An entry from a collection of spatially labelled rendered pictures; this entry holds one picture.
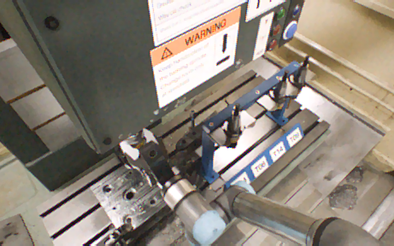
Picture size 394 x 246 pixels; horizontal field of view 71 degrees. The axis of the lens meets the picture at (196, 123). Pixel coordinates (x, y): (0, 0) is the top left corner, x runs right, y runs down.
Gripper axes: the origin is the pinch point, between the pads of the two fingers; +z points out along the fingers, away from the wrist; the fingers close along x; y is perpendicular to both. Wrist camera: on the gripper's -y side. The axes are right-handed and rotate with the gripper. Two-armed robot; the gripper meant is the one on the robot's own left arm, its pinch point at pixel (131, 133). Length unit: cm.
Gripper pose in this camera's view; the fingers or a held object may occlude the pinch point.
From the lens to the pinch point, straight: 79.9
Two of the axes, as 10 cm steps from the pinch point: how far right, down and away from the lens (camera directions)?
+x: 7.6, -5.2, 3.9
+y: 0.0, 6.0, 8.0
